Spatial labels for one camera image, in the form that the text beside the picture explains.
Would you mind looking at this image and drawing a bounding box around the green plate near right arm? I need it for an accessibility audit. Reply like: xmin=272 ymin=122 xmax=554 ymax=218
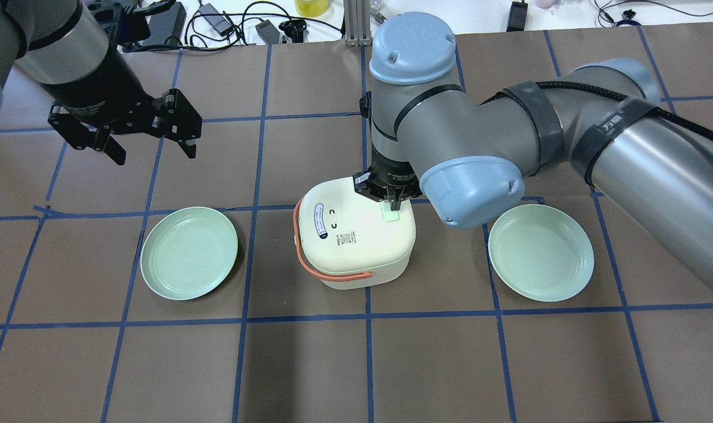
xmin=488 ymin=204 xmax=595 ymax=303

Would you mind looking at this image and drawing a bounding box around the black laptop charger brick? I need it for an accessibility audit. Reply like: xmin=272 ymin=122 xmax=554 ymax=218
xmin=198 ymin=3 xmax=233 ymax=36

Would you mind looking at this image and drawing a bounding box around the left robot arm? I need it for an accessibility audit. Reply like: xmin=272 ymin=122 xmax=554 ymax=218
xmin=0 ymin=1 xmax=203 ymax=165

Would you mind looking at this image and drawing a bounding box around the black power adapter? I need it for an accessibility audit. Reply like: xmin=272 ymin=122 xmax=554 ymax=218
xmin=255 ymin=21 xmax=282 ymax=45

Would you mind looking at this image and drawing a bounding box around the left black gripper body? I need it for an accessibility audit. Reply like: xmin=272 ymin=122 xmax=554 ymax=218
xmin=42 ymin=46 xmax=203 ymax=150

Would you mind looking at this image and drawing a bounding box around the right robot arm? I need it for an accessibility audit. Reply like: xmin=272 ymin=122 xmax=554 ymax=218
xmin=353 ymin=12 xmax=713 ymax=291

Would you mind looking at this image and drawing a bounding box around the aluminium frame post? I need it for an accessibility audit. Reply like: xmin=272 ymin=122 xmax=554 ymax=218
xmin=343 ymin=0 xmax=373 ymax=46

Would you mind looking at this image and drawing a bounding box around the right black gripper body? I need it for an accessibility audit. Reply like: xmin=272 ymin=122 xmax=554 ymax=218
xmin=353 ymin=147 xmax=423 ymax=203

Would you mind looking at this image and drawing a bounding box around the green plate near left arm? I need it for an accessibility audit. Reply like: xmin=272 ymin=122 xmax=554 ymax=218
xmin=140 ymin=206 xmax=239 ymax=301

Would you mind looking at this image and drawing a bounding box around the white rice cooker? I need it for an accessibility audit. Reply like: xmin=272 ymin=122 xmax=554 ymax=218
xmin=292 ymin=176 xmax=416 ymax=290

